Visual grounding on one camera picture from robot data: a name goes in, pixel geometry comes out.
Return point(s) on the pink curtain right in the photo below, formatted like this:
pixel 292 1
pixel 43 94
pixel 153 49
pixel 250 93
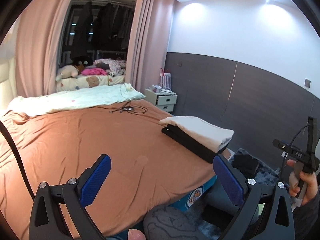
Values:
pixel 148 44

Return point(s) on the cream plush toy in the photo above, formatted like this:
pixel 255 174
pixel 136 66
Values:
pixel 66 72

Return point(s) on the white nightstand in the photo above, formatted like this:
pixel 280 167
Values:
pixel 164 101

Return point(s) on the pink clothing pile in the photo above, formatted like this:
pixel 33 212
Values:
pixel 94 71

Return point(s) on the light grey large garment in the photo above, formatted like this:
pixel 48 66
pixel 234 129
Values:
pixel 212 137

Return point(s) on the cream padded headboard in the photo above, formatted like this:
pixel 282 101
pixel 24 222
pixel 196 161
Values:
pixel 8 90

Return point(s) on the person right hand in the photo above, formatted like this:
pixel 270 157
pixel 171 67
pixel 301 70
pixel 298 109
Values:
pixel 305 188

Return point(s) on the orange brown bed sheet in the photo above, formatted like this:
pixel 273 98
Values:
pixel 148 167

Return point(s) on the grey patterned knee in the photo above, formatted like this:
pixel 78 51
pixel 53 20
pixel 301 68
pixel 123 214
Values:
pixel 165 222

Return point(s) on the pale green blanket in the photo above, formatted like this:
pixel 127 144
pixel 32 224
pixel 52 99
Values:
pixel 76 99

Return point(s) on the black folding board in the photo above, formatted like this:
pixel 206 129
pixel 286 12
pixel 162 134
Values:
pixel 191 144

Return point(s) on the pink curtain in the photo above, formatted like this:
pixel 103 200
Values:
pixel 37 46
pixel 148 44

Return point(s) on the items on nightstand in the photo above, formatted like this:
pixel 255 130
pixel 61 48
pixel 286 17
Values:
pixel 164 83

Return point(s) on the right forearm dark sleeve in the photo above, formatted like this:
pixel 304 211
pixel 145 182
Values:
pixel 305 217

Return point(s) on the wall socket plate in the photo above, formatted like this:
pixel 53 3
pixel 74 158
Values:
pixel 307 83

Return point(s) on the pink curtain left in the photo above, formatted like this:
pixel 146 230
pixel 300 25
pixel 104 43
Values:
pixel 37 46

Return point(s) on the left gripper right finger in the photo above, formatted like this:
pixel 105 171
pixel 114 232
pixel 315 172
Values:
pixel 264 211

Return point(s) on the floral clothing pile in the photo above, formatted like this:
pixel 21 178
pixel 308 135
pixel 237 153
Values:
pixel 112 67

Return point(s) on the bear print bedding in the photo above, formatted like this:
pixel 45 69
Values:
pixel 81 81

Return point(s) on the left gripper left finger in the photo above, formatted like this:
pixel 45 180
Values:
pixel 47 220

